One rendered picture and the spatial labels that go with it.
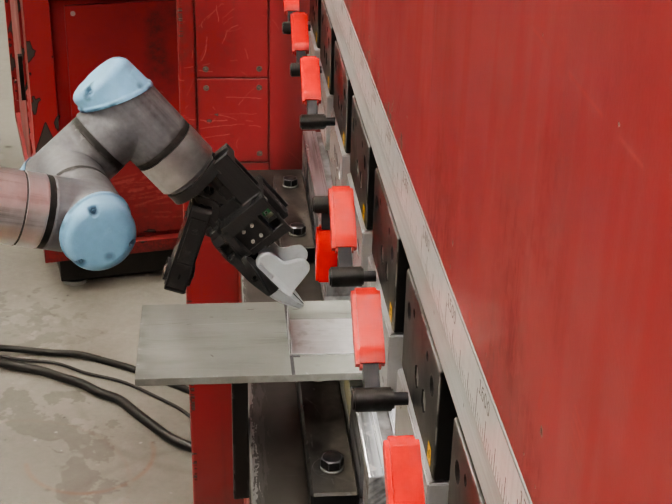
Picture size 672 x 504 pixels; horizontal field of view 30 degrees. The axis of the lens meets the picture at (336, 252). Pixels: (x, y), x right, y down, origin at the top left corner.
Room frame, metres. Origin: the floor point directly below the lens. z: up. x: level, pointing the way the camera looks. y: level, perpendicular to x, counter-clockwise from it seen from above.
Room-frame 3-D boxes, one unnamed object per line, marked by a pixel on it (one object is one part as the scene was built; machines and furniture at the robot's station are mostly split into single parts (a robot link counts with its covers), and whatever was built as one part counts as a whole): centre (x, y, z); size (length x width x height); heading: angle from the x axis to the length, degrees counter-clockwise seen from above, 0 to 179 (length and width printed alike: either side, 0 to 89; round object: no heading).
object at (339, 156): (1.36, -0.04, 1.26); 0.15 x 0.09 x 0.17; 6
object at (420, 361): (0.76, -0.10, 1.26); 0.15 x 0.09 x 0.17; 6
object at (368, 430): (1.28, -0.05, 0.92); 0.39 x 0.06 x 0.10; 6
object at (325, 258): (1.18, 0.00, 1.20); 0.04 x 0.02 x 0.10; 96
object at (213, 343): (1.32, 0.10, 1.00); 0.26 x 0.18 x 0.01; 96
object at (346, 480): (1.29, 0.01, 0.89); 0.30 x 0.05 x 0.03; 6
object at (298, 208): (1.93, 0.07, 0.89); 0.30 x 0.05 x 0.03; 6
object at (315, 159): (1.88, 0.01, 0.92); 0.50 x 0.06 x 0.10; 6
